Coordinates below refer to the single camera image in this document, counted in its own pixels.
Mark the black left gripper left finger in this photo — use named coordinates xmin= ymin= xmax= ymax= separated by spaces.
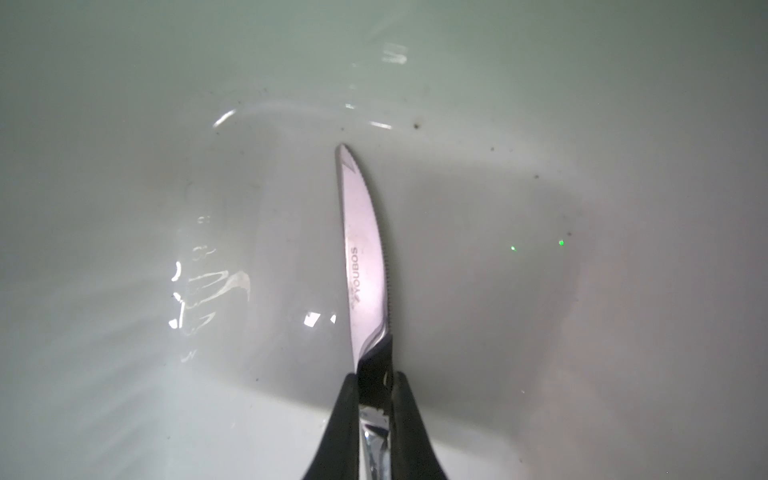
xmin=303 ymin=373 xmax=360 ymax=480

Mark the silver table knife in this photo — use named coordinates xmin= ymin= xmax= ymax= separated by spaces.
xmin=335 ymin=144 xmax=393 ymax=479

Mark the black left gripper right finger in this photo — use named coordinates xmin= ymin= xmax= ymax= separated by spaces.
xmin=391 ymin=371 xmax=448 ymax=480

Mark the white rectangular tray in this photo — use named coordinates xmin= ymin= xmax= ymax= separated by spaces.
xmin=1 ymin=1 xmax=767 ymax=479

